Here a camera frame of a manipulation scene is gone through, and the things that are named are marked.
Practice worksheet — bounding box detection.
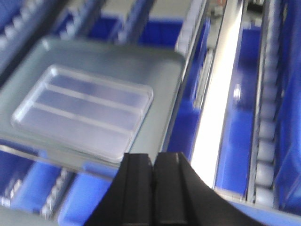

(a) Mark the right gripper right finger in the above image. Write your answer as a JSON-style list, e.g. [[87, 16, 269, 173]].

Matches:
[[154, 153, 259, 226]]

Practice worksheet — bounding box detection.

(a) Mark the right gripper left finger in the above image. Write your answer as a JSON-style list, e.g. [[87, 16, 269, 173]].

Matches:
[[84, 153, 152, 226]]

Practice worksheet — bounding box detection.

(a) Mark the silver metal tray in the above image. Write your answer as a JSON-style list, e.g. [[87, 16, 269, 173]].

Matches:
[[12, 65, 154, 163]]

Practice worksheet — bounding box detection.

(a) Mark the grey plastic tray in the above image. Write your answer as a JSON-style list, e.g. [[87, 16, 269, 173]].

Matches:
[[0, 37, 184, 170]]

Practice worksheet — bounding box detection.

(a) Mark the blue bin lower right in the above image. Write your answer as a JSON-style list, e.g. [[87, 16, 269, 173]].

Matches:
[[215, 23, 261, 197]]

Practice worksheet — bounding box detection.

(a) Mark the centre-right white roller track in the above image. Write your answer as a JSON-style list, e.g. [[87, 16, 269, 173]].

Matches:
[[246, 0, 286, 209]]

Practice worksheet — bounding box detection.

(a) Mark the right metal divider rail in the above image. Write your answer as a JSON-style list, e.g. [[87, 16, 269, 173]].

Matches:
[[191, 0, 244, 188]]

